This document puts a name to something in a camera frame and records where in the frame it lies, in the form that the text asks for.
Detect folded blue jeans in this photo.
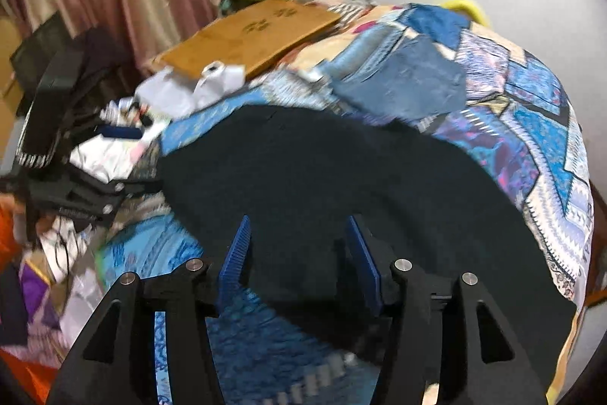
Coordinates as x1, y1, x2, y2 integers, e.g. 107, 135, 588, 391
332, 32, 468, 121

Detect black pants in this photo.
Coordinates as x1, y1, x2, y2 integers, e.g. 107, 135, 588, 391
156, 105, 577, 401

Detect beige floral quilt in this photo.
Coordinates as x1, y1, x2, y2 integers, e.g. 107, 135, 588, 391
280, 20, 366, 74

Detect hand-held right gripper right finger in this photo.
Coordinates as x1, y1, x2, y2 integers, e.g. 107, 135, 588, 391
344, 215, 551, 405

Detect striped pink cloth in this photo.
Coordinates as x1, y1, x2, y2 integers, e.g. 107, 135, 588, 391
327, 0, 375, 26

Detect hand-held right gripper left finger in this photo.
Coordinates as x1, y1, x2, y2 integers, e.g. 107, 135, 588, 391
45, 215, 252, 405

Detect yellow foam bumper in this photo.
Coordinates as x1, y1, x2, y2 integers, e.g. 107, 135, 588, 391
443, 0, 489, 26

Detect white paper bag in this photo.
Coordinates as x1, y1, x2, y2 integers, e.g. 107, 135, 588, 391
69, 132, 148, 183

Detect white plastic bag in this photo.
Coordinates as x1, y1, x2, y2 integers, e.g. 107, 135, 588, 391
135, 61, 247, 118

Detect blue patchwork blanket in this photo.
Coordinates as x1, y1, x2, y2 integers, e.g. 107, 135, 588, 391
97, 2, 596, 405

